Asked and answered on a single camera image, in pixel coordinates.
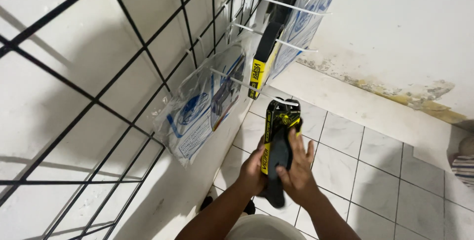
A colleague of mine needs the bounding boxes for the person's left hand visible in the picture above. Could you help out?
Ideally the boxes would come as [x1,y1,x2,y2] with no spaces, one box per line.
[237,144,269,197]

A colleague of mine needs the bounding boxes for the person's right hand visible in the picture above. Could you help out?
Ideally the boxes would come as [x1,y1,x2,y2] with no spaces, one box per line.
[276,128,320,206]

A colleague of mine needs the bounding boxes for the black belt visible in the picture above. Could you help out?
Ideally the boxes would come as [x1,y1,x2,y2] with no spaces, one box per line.
[247,21,286,101]
[257,98,303,209]

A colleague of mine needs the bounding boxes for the long white display hook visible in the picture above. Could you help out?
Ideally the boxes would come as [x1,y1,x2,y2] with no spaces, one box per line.
[210,68,299,106]
[233,22,319,53]
[247,0,333,16]

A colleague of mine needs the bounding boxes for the person's black shoe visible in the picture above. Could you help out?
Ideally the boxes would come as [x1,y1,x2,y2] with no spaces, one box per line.
[199,196,256,216]

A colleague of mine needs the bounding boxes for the person's beige shorts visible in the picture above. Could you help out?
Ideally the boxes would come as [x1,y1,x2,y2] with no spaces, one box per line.
[225,214,308,240]

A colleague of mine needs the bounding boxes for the clear blue-print plastic packet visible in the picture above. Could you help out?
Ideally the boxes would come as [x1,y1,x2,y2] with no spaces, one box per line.
[153,43,248,169]
[270,0,346,82]

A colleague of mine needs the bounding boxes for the black belt in yellow sleeve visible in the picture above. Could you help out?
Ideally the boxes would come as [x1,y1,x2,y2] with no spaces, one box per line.
[247,21,286,101]

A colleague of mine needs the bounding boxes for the striped cloth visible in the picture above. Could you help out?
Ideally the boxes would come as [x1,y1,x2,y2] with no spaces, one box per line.
[449,154,474,189]

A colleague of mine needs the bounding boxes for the beige round object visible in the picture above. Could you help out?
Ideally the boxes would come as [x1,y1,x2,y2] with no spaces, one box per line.
[458,136,474,156]

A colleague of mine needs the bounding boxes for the black wire grid panel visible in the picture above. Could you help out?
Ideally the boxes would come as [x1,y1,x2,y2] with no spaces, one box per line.
[0,0,281,240]

